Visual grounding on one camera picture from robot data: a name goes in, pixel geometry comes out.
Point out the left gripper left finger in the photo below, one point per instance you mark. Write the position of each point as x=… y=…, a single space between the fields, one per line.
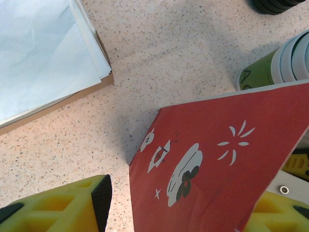
x=48 y=212

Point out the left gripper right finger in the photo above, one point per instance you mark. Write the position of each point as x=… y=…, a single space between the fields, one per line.
x=280 y=217

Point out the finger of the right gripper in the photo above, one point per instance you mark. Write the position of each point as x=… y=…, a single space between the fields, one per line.
x=299 y=166

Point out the red paper gift bag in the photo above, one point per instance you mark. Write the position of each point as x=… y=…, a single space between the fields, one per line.
x=217 y=157

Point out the stack of paper cups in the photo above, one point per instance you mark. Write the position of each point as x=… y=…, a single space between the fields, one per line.
x=285 y=62

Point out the stack of white napkins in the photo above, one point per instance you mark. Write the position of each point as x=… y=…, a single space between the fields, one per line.
x=72 y=97

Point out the black lid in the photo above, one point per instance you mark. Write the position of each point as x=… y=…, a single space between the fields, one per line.
x=275 y=6

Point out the white napkin stack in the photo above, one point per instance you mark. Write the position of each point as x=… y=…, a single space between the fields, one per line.
x=43 y=48

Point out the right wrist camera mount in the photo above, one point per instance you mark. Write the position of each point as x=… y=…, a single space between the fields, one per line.
x=289 y=186

